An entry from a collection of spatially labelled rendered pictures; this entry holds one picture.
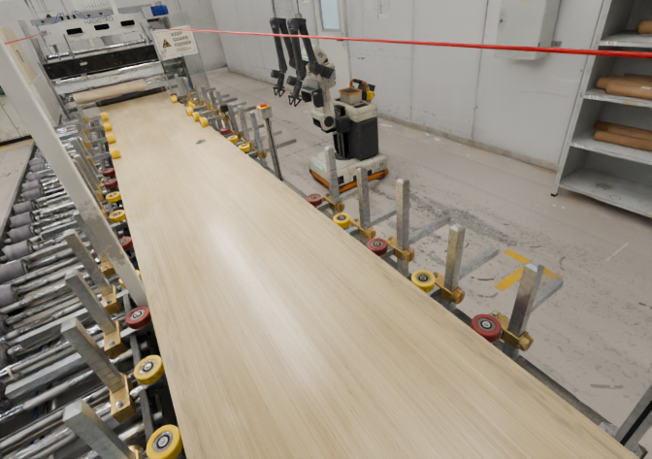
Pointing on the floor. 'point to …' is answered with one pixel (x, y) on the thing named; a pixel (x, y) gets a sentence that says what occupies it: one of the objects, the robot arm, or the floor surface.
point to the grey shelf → (596, 103)
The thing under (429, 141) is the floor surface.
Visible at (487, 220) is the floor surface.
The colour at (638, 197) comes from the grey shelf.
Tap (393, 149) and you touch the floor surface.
